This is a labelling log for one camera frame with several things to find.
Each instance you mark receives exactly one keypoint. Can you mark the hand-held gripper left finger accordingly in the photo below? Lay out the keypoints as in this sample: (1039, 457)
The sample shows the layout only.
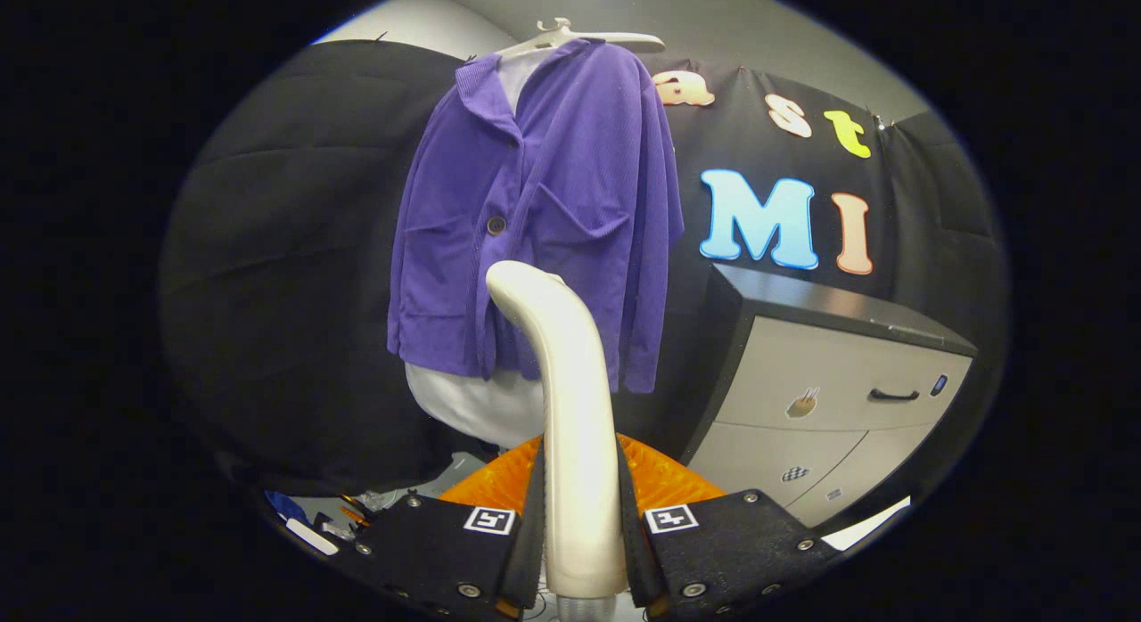
(532, 560)

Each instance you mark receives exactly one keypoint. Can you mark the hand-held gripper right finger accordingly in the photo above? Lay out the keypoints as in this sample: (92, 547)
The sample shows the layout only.
(637, 560)

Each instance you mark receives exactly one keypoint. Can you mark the white shirt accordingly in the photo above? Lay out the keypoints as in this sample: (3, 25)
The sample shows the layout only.
(481, 408)

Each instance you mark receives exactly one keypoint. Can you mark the purple jacket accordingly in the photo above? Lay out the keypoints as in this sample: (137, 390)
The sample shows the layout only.
(579, 159)

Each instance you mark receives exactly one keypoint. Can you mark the white clothes hanger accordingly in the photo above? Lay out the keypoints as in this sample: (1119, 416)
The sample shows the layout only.
(615, 41)

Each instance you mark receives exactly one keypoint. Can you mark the orange floor item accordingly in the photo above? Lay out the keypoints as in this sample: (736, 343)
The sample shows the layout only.
(352, 512)

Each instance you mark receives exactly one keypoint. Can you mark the white oblong floor item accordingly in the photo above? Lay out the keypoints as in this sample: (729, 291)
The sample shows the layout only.
(312, 537)

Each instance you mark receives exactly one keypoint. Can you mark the white paper sheet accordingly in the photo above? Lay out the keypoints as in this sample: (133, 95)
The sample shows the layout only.
(869, 528)

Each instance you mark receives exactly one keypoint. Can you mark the blue floor item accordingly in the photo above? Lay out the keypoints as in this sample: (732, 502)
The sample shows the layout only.
(283, 506)

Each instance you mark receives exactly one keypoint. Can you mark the grey cabinet with black top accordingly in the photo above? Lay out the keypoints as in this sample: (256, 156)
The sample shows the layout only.
(829, 372)

